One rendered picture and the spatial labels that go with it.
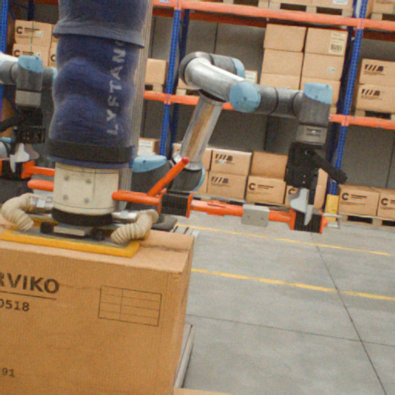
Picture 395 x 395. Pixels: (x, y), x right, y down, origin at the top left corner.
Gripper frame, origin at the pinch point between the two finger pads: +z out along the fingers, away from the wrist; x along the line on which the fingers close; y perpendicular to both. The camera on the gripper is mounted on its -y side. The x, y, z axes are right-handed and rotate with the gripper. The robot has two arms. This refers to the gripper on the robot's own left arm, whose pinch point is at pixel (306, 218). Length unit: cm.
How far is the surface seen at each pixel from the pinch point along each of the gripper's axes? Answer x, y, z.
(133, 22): 6, 51, -44
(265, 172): -753, -37, 67
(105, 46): 10, 56, -37
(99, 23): 11, 58, -43
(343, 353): -198, -67, 121
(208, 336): -194, 21, 121
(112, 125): 8, 53, -19
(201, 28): -840, 103, -160
